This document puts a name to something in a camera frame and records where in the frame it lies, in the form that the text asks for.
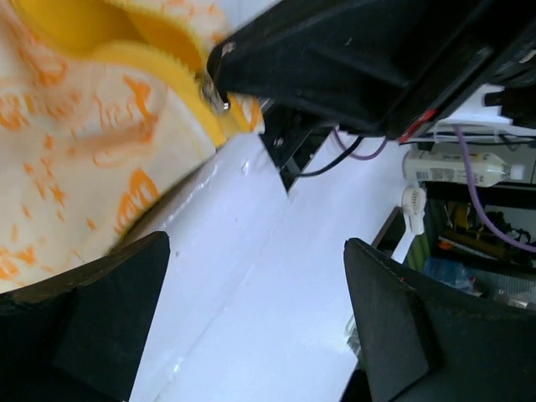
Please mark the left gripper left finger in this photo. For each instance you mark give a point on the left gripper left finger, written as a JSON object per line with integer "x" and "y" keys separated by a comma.
{"x": 79, "y": 336}

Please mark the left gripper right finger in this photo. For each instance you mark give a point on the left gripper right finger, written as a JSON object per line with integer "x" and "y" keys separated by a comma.
{"x": 422, "y": 340}

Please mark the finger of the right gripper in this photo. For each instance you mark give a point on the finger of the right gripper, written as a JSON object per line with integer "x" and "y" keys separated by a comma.
{"x": 377, "y": 66}

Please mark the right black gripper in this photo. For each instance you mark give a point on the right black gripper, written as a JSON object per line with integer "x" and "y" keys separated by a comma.
{"x": 494, "y": 54}

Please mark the yellow and patterned jacket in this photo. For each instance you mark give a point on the yellow and patterned jacket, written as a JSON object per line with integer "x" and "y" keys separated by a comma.
{"x": 104, "y": 108}

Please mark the white plastic bottle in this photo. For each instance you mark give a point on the white plastic bottle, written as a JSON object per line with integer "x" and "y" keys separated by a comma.
{"x": 487, "y": 168}

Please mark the white handheld fan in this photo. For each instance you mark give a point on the white handheld fan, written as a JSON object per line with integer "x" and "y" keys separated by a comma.
{"x": 412, "y": 205}

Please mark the silver zipper slider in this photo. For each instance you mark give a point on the silver zipper slider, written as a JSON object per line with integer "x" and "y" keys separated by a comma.
{"x": 220, "y": 104}

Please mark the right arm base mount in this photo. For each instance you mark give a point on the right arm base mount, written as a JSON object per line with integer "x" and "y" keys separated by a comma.
{"x": 292, "y": 138}

